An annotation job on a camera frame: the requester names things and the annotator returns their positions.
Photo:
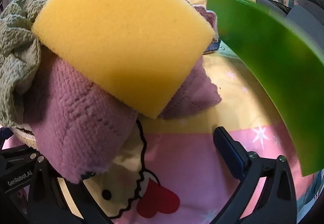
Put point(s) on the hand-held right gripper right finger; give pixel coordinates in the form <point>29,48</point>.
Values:
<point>227,153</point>

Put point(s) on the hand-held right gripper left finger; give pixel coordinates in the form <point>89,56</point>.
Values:
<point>43,186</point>

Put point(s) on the purple fleece towel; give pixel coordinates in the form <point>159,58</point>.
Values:
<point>76,117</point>

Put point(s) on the green box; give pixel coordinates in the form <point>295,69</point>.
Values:
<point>265,62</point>

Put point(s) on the yellow sponge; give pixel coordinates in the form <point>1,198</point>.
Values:
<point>121,36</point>

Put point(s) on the beige woven basket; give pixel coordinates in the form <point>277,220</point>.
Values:
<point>25,138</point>

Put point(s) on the cartoon printed blanket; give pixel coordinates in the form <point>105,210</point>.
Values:
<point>189,150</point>

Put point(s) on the blue cloth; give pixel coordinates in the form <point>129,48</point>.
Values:
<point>213,48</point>

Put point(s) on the grey-green textured cloth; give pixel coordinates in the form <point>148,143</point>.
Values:
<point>17,62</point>

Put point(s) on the pink fleece towel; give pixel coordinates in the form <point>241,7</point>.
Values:
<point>208,19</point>

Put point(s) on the grey sofa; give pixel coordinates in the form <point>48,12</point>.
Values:
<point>308,16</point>

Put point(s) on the patterned cushion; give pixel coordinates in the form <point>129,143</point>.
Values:
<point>278,1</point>

